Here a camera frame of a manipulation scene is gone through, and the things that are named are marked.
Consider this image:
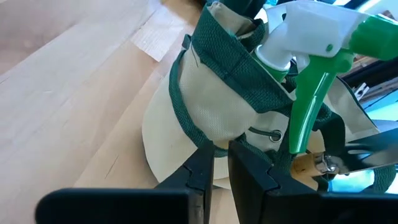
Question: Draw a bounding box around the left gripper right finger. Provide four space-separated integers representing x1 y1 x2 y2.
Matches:
228 139 398 224

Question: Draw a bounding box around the silver beam bracket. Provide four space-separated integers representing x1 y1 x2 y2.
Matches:
353 82 371 101

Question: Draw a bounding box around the black table frame extrusion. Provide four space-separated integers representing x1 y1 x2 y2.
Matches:
340 57 398 91

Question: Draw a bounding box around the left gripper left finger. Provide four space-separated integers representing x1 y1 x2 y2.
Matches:
35 139 215 224

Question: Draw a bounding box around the cream canvas gardening bag green trim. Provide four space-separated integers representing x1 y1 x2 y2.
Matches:
141 0 398 194

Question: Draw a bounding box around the green plastic spray bottle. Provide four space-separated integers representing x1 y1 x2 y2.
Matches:
252 0 398 156

